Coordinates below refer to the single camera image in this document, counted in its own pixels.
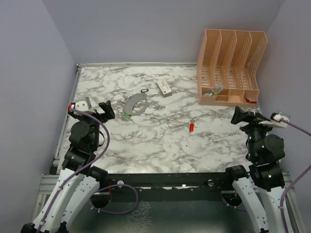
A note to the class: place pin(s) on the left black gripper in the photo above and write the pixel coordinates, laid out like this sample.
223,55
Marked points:
107,108

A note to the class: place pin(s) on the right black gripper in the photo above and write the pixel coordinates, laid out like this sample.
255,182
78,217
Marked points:
253,117

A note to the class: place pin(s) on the large grey keyring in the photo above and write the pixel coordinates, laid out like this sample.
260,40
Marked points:
131,103

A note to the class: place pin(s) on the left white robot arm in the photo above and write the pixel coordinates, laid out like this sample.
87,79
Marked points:
78,179

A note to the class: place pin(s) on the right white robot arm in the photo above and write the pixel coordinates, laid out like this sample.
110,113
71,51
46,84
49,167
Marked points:
261,188

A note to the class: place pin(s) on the small red box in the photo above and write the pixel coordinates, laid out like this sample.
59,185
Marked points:
251,100

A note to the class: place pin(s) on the clear bag of items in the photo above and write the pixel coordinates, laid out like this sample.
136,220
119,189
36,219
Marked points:
215,90

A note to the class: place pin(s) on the orange plastic file organizer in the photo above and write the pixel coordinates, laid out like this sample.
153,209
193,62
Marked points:
230,58

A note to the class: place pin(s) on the small white cardboard box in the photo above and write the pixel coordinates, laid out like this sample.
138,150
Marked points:
164,88

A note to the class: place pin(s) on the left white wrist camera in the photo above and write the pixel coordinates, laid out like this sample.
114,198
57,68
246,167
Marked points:
81,104

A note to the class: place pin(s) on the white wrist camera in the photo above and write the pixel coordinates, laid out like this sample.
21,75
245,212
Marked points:
276,120
81,104

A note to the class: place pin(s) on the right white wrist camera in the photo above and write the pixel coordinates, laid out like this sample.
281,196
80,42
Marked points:
276,120

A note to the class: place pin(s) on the black metal base frame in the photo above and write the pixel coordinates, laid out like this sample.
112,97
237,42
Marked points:
166,186

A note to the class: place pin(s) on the aluminium rail frame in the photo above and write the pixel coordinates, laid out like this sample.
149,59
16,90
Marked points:
46,184

